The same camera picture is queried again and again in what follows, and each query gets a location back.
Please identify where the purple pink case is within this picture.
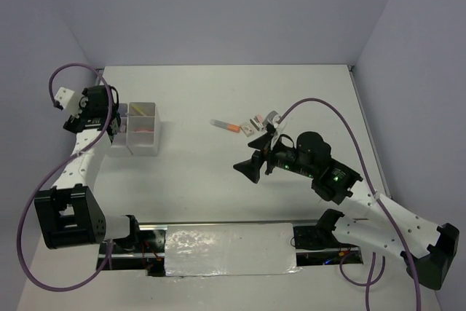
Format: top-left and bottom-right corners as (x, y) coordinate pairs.
(119, 111), (127, 133)

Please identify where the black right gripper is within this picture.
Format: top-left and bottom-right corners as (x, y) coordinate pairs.
(233, 131), (315, 183)

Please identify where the pink mini stapler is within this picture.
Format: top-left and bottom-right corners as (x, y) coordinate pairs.
(250, 115), (264, 132)

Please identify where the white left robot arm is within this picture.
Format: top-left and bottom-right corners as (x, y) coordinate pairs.
(34, 85), (143, 252)

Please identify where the white compartment organizer box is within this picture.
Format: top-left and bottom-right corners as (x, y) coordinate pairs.
(107, 102), (162, 157)

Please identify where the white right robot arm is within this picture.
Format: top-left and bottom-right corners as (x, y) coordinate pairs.
(233, 131), (459, 291)

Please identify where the orange capped marker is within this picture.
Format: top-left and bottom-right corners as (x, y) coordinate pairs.
(210, 119), (240, 133)

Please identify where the pink transparent case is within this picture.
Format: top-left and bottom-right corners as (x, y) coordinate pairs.
(134, 128), (154, 133)

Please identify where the yellow highlighter pen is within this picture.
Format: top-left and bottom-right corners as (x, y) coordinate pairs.
(132, 105), (146, 116)

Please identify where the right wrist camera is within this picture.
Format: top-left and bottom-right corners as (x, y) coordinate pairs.
(263, 111), (287, 148)

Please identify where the silver tape panel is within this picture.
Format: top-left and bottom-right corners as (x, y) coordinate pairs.
(165, 223), (299, 277)

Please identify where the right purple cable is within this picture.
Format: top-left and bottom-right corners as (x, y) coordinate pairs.
(278, 98), (423, 311)

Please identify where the staples box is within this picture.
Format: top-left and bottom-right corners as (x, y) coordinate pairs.
(240, 122), (255, 137)

